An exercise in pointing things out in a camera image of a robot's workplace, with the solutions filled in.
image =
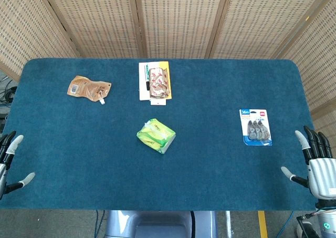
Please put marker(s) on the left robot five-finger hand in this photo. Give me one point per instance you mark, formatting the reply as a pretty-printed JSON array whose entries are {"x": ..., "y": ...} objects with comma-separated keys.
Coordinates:
[{"x": 9, "y": 147}]

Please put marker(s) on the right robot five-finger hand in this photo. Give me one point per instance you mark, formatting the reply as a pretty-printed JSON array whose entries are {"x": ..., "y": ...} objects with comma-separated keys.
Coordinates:
[{"x": 321, "y": 175}]

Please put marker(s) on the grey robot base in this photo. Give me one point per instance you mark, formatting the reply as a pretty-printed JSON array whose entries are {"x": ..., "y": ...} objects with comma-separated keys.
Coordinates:
[{"x": 157, "y": 225}]

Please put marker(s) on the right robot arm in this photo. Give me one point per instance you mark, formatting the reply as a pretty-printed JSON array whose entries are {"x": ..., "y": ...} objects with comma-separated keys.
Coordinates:
[{"x": 326, "y": 225}]

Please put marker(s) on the green tissue pack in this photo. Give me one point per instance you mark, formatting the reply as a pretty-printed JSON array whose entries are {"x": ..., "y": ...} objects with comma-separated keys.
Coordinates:
[{"x": 155, "y": 135}]

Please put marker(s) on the correction tape blister pack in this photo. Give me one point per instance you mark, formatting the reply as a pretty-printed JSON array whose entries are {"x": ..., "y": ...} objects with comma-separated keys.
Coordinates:
[{"x": 256, "y": 130}]

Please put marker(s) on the brown spout pouch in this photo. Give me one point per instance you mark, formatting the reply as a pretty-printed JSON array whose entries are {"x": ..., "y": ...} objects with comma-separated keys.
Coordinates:
[{"x": 84, "y": 87}]

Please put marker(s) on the blue carpet table cover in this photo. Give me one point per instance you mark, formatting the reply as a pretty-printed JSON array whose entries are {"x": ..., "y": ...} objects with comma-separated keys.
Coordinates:
[{"x": 210, "y": 169}]

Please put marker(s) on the woven folding screen panel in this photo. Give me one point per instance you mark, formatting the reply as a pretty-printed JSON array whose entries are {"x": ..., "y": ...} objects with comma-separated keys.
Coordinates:
[
  {"x": 99, "y": 20},
  {"x": 320, "y": 51},
  {"x": 181, "y": 20},
  {"x": 262, "y": 20},
  {"x": 21, "y": 25}
]

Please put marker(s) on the white notepad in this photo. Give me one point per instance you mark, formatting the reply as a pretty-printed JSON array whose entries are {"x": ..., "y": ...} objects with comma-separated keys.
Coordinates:
[{"x": 141, "y": 91}]

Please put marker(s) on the black and green marker pen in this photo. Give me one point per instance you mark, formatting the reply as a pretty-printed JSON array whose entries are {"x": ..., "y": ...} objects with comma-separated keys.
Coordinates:
[{"x": 147, "y": 85}]

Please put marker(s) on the white card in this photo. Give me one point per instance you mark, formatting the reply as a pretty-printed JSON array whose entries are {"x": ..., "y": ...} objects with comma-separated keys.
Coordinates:
[{"x": 158, "y": 102}]

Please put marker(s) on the brown snack bag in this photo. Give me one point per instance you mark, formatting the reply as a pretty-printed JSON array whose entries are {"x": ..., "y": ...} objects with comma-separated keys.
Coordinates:
[{"x": 158, "y": 83}]

